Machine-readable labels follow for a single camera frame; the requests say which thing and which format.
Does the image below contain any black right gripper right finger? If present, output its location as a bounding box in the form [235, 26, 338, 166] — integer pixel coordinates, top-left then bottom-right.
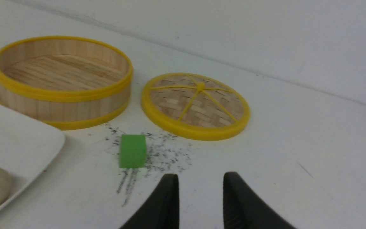
[223, 171, 295, 229]

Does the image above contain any bamboo steamer basket yellow rim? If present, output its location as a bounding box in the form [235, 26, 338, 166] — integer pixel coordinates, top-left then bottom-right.
[0, 35, 134, 130]

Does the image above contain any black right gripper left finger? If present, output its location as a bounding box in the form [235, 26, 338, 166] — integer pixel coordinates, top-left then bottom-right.
[121, 174, 180, 229]

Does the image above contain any green cube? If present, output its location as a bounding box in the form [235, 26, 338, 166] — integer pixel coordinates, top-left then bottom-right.
[118, 135, 147, 169]

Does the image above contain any white rectangular plate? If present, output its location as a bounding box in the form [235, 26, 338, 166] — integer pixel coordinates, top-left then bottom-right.
[0, 105, 66, 211]

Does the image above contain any woven bamboo steamer lid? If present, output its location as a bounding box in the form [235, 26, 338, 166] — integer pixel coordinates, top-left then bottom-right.
[141, 73, 251, 141]

